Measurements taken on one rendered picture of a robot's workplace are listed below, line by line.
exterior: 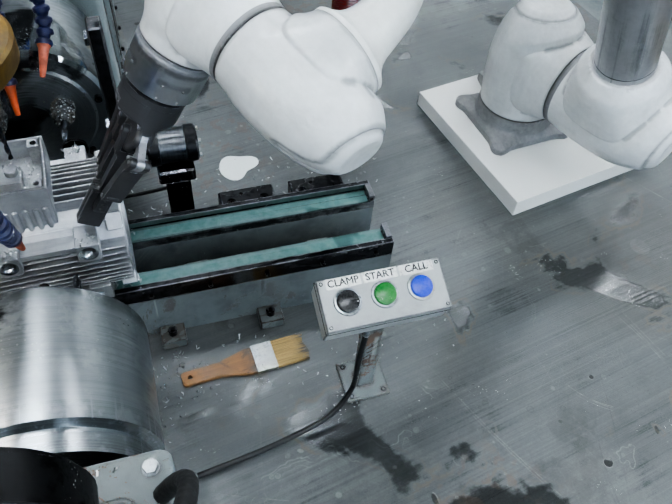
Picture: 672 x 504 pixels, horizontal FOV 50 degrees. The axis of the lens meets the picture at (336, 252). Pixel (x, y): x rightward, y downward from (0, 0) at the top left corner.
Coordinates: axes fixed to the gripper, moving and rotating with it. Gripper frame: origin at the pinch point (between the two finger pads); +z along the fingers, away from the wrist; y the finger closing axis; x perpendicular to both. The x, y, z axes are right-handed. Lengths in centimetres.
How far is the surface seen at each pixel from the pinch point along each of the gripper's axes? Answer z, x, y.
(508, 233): -8, 76, -5
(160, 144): 2.1, 12.1, -17.8
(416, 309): -13.4, 35.1, 21.9
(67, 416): -1.3, -5.9, 31.5
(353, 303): -10.7, 27.3, 20.1
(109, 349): -1.0, -0.9, 23.1
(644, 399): -11, 82, 32
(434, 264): -17.1, 37.6, 16.9
